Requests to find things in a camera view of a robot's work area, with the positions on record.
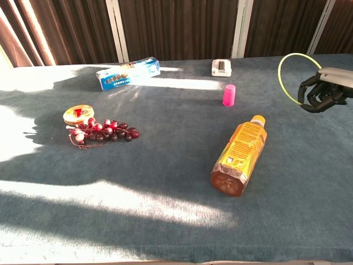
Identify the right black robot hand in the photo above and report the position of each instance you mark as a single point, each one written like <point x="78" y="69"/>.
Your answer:
<point x="328" y="88"/>

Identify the pink plastic cup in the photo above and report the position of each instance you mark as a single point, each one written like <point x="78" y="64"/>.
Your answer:
<point x="229" y="96"/>

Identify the orange juice bottle yellow label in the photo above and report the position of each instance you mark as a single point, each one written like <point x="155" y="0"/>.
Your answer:
<point x="242" y="149"/>

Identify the white box with black insert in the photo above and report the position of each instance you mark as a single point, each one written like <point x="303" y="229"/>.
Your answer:
<point x="221" y="68"/>

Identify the blue-grey table cloth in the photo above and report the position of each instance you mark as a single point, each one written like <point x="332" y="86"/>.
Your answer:
<point x="176" y="171"/>

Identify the blue cookie box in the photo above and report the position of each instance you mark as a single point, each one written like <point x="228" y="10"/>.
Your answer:
<point x="129" y="73"/>

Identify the red grape bunch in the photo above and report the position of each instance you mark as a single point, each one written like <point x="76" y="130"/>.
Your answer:
<point x="110" y="132"/>

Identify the round yellow tin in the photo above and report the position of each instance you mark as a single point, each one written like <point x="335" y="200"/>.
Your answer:
<point x="75" y="113"/>

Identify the brown curtain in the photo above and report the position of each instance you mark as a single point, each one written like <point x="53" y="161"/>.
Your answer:
<point x="24" y="30"/>

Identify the white window frame post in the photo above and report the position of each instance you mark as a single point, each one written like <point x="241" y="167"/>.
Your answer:
<point x="241" y="27"/>
<point x="321" y="26"/>
<point x="117" y="27"/>

